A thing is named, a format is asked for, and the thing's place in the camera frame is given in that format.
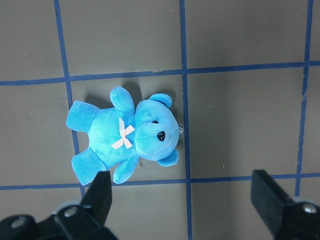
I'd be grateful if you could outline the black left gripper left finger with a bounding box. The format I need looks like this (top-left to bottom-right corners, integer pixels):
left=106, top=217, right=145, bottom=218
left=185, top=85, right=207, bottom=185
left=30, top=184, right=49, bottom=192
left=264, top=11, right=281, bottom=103
left=54, top=171, right=115, bottom=240

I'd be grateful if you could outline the blue teddy bear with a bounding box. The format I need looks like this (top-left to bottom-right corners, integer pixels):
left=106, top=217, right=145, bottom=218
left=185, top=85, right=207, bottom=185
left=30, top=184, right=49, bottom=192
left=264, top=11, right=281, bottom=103
left=66, top=86, right=181, bottom=186

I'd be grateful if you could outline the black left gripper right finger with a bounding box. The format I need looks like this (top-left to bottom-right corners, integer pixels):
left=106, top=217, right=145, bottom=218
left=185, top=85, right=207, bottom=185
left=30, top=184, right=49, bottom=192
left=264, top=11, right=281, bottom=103
left=250, top=170, right=320, bottom=240

